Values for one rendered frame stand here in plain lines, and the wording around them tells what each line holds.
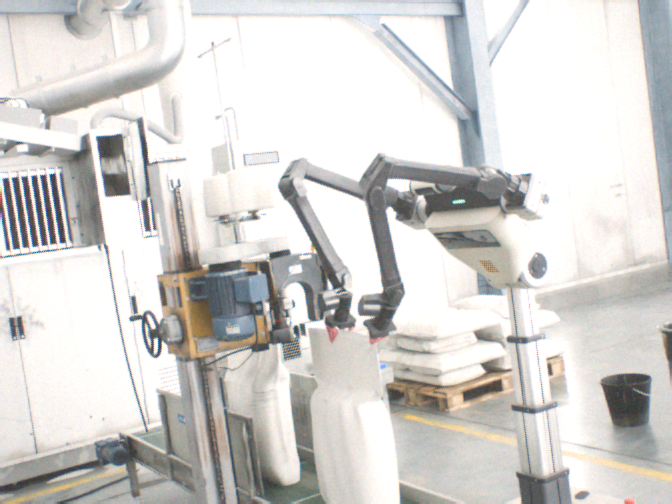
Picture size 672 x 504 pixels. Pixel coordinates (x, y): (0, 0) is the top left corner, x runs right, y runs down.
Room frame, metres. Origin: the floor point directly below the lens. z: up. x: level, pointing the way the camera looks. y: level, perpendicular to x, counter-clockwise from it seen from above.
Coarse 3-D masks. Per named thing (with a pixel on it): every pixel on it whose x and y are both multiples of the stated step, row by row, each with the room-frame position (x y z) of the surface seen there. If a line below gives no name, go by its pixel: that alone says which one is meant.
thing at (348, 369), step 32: (320, 352) 3.20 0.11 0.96; (352, 352) 2.94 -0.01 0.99; (320, 384) 3.19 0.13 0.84; (352, 384) 2.96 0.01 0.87; (320, 416) 3.07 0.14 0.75; (352, 416) 2.89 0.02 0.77; (384, 416) 2.89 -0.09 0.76; (320, 448) 3.08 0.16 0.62; (352, 448) 2.88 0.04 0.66; (384, 448) 2.88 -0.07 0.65; (320, 480) 3.13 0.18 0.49; (352, 480) 2.90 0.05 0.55; (384, 480) 2.87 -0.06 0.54
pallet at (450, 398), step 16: (560, 368) 6.34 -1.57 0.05; (400, 384) 6.15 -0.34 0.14; (416, 384) 6.08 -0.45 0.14; (432, 384) 6.07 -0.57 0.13; (464, 384) 5.86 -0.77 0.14; (480, 384) 5.88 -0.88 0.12; (496, 384) 6.05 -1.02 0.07; (512, 384) 6.05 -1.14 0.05; (416, 400) 5.99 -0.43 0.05; (432, 400) 6.06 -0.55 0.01; (448, 400) 5.71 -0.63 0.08; (480, 400) 5.87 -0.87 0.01
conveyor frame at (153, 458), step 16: (144, 448) 4.39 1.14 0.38; (304, 448) 3.83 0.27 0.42; (144, 464) 4.43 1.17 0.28; (160, 464) 4.21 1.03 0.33; (176, 464) 4.00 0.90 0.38; (176, 480) 4.03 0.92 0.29; (192, 480) 3.84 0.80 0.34; (400, 480) 3.21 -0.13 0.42; (240, 496) 3.39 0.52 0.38; (256, 496) 3.25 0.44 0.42; (416, 496) 3.10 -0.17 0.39; (432, 496) 3.02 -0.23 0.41
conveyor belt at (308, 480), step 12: (156, 432) 4.70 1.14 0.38; (156, 444) 4.43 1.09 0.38; (300, 468) 3.66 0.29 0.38; (312, 468) 3.64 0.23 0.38; (300, 480) 3.50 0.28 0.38; (312, 480) 3.48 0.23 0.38; (264, 492) 3.41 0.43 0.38; (276, 492) 3.39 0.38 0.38; (288, 492) 3.37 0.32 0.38; (300, 492) 3.35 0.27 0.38; (312, 492) 3.33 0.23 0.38
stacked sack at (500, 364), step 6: (546, 342) 6.33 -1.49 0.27; (552, 342) 6.33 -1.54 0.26; (546, 348) 6.25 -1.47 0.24; (552, 348) 6.28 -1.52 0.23; (558, 348) 6.31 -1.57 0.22; (546, 354) 6.25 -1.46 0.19; (552, 354) 6.28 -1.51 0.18; (558, 354) 6.33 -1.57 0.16; (492, 360) 6.17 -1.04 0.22; (498, 360) 6.12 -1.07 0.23; (504, 360) 6.08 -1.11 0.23; (510, 360) 6.06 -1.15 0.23; (486, 366) 6.21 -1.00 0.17; (492, 366) 6.13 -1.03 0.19; (498, 366) 6.09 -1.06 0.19; (504, 366) 6.06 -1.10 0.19; (510, 366) 6.07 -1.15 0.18
